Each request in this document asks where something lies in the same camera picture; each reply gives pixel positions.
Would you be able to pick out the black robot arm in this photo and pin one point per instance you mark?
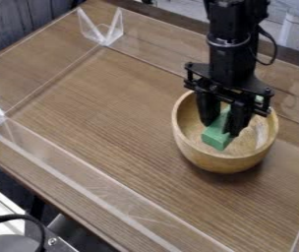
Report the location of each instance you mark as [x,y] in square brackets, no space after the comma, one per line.
[233,25]

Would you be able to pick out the clear acrylic corner bracket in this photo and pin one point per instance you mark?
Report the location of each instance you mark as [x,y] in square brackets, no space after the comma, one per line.
[101,34]

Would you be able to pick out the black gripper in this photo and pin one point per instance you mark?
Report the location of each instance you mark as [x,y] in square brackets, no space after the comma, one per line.
[227,79]

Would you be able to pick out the grey metal bracket with screw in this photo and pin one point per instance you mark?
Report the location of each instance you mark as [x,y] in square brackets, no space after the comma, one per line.
[57,231]

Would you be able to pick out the brown wooden bowl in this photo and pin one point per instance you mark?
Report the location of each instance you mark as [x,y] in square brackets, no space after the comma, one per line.
[219,155]

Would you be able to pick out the clear acrylic front barrier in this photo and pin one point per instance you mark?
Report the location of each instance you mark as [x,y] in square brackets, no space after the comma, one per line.
[125,218]

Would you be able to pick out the green rectangular block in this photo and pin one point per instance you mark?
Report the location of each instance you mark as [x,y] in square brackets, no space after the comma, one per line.
[217,131]

